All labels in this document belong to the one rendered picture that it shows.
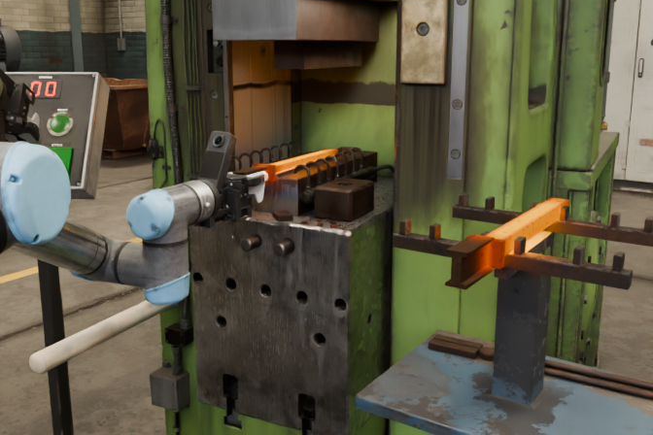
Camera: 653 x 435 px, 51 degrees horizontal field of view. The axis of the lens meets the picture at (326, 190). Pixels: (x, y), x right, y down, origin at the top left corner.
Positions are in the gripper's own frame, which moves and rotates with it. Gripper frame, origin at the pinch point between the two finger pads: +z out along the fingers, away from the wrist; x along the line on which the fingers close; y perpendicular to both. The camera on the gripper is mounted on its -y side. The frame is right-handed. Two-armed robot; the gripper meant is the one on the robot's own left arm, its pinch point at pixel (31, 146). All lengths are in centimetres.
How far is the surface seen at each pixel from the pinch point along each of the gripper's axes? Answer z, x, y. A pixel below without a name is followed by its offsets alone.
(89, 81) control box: 11.2, -5.0, 20.3
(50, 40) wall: 724, 370, 451
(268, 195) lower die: 10.0, -47.0, -6.7
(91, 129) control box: 11.7, -6.9, 8.6
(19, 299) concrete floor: 215, 103, 1
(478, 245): -46, -79, -30
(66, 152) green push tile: 10.5, -2.5, 2.6
